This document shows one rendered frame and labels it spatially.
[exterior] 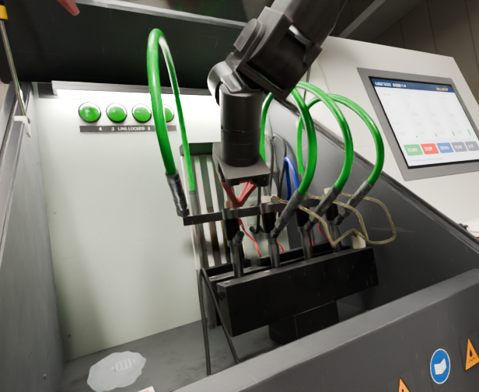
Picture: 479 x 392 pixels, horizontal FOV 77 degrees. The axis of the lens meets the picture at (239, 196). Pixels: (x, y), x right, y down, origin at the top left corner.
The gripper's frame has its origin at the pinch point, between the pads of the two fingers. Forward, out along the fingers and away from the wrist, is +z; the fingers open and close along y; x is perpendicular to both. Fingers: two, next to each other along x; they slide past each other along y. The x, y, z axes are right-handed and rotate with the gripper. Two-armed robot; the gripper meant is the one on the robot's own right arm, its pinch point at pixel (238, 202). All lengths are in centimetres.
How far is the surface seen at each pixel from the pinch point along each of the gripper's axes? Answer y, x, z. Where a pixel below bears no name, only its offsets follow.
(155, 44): 6.3, 9.9, -23.5
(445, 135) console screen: 25, -71, 9
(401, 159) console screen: 15, -48, 8
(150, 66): 2.0, 10.9, -22.1
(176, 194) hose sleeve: -3.3, 10.0, -6.4
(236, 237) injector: -3.1, 1.2, 5.2
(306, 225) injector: -0.3, -14.1, 8.8
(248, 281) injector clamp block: -9.8, 0.7, 8.7
